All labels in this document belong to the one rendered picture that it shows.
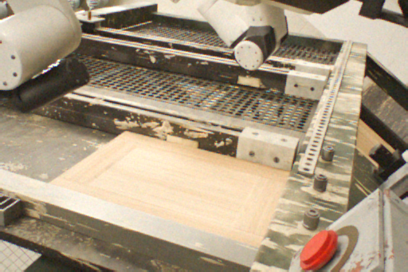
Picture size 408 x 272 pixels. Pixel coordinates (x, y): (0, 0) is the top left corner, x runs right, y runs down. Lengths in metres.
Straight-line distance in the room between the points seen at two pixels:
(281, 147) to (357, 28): 3.91
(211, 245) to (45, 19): 0.39
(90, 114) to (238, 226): 0.52
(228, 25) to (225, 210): 0.51
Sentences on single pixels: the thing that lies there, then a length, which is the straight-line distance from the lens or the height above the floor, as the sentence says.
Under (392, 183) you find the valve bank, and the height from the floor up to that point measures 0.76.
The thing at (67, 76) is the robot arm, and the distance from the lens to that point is 0.50.
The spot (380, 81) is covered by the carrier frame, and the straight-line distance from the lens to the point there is 2.51.
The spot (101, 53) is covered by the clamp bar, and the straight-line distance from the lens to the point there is 1.79.
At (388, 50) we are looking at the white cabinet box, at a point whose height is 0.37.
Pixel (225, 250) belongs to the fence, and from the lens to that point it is 0.68.
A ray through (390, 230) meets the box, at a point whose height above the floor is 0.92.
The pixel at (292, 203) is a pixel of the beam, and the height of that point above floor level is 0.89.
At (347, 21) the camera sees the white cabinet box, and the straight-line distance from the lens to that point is 4.81.
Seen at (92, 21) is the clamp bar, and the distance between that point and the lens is 1.97.
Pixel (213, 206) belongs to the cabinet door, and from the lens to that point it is 0.81.
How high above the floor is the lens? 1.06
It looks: 3 degrees up
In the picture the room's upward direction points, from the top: 47 degrees counter-clockwise
